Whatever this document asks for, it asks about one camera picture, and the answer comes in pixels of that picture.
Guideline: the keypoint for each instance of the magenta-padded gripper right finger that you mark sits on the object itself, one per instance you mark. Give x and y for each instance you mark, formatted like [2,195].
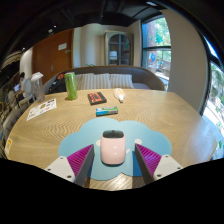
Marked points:
[155,163]

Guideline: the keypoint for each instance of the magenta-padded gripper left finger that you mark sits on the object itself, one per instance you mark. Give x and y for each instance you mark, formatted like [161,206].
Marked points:
[72,163]

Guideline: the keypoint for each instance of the pink computer mouse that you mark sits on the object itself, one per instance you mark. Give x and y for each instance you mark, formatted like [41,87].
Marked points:
[113,150]

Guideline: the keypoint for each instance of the blue cloud-shaped mouse pad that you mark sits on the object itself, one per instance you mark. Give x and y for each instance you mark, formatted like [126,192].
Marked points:
[146,136]

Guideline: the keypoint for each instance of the printed paper sheet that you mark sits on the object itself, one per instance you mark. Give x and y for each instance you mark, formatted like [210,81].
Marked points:
[41,109]

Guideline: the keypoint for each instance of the small blue-green pack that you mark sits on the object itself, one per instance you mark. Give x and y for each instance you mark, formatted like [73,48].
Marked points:
[106,111]

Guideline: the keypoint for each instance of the black and red box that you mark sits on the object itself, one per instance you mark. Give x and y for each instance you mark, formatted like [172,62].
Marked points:
[97,98]

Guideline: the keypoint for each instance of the grey tufted sofa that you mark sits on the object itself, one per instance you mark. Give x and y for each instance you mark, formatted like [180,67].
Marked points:
[13,116]

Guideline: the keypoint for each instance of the green drink can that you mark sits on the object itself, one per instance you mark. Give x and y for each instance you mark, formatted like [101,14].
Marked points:
[71,86]

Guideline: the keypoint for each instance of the white plastic packet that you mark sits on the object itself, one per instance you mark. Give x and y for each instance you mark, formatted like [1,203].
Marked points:
[119,94]

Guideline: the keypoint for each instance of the black backpack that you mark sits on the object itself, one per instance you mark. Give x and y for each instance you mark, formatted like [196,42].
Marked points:
[57,85]

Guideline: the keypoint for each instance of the striped cushion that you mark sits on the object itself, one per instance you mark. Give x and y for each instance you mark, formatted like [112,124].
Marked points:
[93,81]
[122,81]

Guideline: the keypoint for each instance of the brown curved bench sofa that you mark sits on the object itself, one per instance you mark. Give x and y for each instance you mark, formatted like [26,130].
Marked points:
[146,78]

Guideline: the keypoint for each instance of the person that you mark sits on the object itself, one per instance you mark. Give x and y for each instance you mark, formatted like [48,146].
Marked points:
[25,85]

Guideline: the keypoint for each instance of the open laptop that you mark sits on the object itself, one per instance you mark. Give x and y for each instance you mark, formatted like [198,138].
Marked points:
[17,88]

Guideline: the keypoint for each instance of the wooden door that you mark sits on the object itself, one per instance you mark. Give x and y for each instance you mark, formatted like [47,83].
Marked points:
[50,61]

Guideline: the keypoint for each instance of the black-framed window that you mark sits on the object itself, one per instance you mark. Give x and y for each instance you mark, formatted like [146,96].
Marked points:
[156,50]

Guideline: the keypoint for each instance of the white door sign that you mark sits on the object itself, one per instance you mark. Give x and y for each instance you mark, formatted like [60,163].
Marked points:
[62,46]

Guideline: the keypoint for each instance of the arched glass-door cabinet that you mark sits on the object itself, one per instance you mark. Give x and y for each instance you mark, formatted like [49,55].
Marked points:
[118,48]

